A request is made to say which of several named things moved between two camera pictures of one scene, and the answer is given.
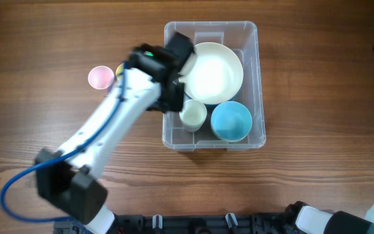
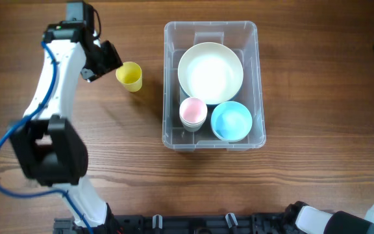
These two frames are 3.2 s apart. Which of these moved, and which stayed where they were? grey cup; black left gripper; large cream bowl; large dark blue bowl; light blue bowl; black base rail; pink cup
Moved: black left gripper; large dark blue bowl; pink cup
Stayed: black base rail; light blue bowl; grey cup; large cream bowl
